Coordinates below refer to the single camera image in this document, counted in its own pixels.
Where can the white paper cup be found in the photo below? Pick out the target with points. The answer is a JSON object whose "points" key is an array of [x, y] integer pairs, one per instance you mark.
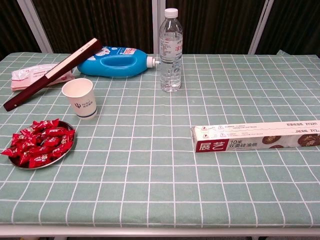
{"points": [[85, 105]]}

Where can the green checked tablecloth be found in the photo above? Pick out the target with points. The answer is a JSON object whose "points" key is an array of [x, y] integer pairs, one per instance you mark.
{"points": [[160, 175]]}

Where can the clear plastic water bottle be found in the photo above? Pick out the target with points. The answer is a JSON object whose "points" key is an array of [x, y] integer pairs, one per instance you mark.
{"points": [[171, 62]]}

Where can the blue detergent bottle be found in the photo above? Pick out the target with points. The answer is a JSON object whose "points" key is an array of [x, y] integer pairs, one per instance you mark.
{"points": [[120, 70]]}

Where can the baking paper box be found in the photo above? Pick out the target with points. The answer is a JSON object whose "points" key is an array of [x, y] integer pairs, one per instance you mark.
{"points": [[250, 135]]}

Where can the round metal plate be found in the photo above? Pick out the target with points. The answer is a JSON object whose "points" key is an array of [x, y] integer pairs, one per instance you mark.
{"points": [[62, 160]]}

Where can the dark fabric partition screen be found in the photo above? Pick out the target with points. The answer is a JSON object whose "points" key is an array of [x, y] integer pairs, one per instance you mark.
{"points": [[100, 22], [212, 25], [295, 25], [10, 25]]}

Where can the white pink wet wipes pack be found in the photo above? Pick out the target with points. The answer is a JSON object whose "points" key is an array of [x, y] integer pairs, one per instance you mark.
{"points": [[27, 75]]}

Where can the white table frame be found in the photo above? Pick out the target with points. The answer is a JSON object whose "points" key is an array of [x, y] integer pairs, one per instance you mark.
{"points": [[160, 231]]}

